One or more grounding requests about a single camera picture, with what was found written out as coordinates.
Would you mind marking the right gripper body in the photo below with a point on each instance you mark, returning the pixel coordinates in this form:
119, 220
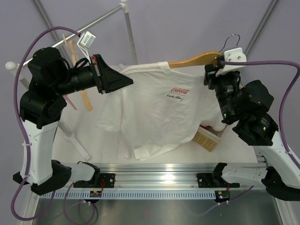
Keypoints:
226, 84

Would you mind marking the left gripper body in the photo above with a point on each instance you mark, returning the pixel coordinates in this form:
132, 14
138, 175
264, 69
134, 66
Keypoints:
97, 74

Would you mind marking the wooden hanger with metal hook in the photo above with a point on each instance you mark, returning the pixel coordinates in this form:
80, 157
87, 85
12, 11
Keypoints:
204, 58

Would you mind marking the white printed t shirt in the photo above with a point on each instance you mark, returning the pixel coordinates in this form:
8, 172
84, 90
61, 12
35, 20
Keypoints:
161, 110

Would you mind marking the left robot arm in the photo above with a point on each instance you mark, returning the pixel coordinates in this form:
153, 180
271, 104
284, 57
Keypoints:
41, 107

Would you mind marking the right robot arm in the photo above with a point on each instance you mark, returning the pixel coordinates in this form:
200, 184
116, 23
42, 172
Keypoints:
248, 107

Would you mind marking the light wooden hanger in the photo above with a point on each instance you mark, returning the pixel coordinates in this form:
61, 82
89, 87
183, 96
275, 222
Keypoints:
78, 67

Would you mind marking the pink hanger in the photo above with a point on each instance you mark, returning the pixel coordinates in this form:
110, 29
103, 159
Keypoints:
68, 100

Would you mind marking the pink cloth in basket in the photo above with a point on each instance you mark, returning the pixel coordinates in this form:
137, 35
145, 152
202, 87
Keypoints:
206, 127

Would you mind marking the wicker basket with liner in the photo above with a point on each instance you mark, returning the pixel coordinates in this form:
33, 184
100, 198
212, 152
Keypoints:
209, 139

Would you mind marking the clothes rack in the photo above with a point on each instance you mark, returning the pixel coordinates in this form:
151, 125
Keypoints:
70, 135

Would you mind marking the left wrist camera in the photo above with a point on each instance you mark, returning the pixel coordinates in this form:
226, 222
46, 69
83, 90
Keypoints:
84, 43

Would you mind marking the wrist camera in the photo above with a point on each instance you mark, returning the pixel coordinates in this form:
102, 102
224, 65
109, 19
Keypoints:
84, 43
235, 55

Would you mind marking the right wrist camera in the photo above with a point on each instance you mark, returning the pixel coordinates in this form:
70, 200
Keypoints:
235, 55

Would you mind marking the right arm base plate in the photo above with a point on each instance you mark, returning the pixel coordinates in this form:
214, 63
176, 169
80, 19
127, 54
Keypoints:
205, 180

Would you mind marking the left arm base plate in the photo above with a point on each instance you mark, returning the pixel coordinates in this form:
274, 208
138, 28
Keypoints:
106, 179

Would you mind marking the white cable duct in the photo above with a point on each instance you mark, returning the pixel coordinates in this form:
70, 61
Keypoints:
136, 194

